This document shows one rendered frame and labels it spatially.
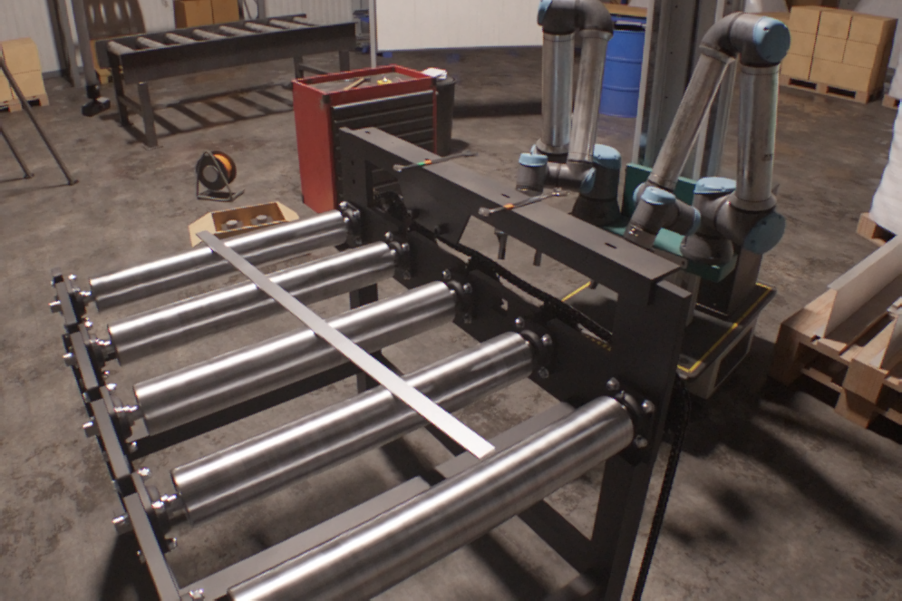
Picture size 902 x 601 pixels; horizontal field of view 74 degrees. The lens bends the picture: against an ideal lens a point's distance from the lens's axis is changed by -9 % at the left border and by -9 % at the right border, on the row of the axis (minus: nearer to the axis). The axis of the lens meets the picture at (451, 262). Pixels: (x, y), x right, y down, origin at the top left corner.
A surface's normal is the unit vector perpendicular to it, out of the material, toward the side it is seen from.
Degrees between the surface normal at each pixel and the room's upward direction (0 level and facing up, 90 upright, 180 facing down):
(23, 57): 90
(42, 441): 0
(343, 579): 42
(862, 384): 90
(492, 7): 90
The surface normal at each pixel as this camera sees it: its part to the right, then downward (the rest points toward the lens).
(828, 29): -0.75, 0.31
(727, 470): 0.00, -0.89
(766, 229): 0.39, 0.50
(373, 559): 0.40, -0.40
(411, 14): 0.20, 0.45
